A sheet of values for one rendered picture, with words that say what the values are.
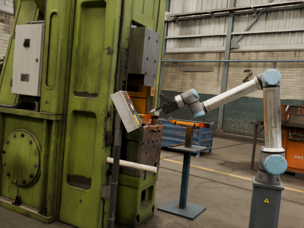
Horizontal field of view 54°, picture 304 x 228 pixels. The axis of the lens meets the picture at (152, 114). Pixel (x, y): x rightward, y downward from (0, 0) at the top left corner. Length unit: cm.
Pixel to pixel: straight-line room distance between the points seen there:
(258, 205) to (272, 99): 81
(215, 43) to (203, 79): 135
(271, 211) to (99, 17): 205
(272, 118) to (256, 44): 849
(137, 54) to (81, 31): 53
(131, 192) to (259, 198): 107
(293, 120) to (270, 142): 343
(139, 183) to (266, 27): 870
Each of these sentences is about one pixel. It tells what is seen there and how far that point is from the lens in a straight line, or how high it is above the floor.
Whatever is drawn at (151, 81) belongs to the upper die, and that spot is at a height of 132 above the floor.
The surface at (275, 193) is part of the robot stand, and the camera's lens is 248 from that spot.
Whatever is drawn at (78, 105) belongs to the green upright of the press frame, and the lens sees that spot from 265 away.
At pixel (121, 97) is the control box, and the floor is 116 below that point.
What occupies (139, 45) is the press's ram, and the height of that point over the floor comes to 161.
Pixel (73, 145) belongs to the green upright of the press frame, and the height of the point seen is 69.
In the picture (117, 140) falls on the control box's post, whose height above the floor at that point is 84.
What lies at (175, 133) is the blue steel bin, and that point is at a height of 43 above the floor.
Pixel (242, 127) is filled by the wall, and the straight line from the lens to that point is 1043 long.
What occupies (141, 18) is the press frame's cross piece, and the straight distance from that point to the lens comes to 289.
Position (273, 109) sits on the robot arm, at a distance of 225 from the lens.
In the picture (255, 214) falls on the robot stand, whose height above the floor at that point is 36.
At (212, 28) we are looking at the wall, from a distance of 1143.
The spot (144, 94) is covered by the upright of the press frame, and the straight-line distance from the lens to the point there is 304.
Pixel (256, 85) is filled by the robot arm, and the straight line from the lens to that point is 239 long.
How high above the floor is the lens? 117
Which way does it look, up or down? 3 degrees down
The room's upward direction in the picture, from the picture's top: 5 degrees clockwise
